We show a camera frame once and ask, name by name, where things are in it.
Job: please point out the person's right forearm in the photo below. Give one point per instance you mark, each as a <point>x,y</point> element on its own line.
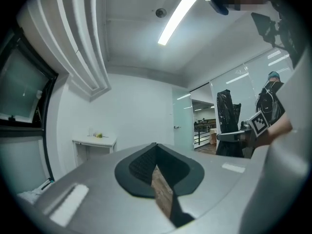
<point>278,128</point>

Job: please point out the frosted glass door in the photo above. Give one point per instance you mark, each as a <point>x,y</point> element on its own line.
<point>182,118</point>

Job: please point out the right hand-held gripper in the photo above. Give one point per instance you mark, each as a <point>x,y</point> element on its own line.
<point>259,123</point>

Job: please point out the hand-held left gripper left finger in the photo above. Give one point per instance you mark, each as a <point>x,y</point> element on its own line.
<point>136,179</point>

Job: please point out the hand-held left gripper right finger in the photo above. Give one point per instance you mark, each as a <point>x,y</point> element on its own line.
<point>185,177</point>

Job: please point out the round ceiling smoke detector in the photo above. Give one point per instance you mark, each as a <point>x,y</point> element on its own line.
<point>161,12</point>

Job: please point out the white crumpled fabric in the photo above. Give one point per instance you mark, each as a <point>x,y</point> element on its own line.
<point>31,192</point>

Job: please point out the black-framed window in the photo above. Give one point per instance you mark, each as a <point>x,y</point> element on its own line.
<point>22,86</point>

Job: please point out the long ceiling light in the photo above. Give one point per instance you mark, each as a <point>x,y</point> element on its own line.
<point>176,18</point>

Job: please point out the white side table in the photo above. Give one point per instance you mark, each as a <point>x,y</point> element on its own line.
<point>93,147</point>

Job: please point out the black metal railing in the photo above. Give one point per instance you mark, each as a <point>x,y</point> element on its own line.
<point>201,138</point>

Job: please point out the black chest-mounted device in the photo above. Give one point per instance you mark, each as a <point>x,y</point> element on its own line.
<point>264,27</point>

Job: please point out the black trash bag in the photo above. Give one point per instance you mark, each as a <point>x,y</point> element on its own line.
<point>226,116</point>

